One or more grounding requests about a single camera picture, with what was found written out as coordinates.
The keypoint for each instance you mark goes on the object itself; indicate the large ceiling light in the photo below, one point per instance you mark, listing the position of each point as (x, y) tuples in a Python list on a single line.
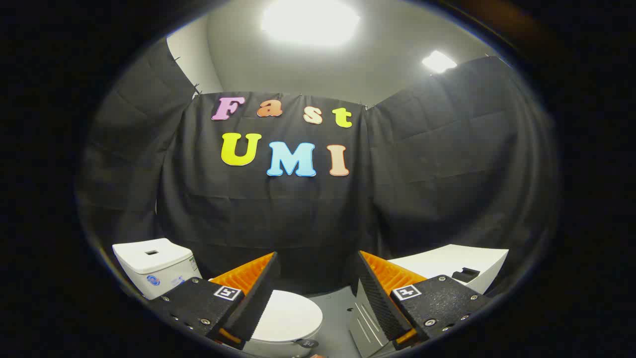
[(310, 22)]

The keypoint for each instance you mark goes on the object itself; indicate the white toilet lid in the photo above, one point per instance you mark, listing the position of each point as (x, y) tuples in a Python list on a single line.
[(288, 315)]

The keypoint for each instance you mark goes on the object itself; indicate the black backdrop cloth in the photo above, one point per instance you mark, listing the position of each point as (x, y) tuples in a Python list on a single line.
[(278, 214)]

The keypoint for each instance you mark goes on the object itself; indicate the grey drawer cabinet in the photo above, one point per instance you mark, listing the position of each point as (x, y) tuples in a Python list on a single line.
[(447, 258)]

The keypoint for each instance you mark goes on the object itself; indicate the small ceiling light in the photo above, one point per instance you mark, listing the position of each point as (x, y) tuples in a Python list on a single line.
[(438, 61)]

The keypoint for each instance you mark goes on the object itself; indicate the white toilet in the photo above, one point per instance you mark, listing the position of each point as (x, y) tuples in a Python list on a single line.
[(164, 271)]

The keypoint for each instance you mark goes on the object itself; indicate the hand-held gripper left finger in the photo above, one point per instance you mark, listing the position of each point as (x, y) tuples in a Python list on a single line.
[(256, 308)]

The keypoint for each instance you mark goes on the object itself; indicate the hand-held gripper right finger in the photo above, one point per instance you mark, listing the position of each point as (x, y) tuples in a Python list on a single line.
[(380, 303)]

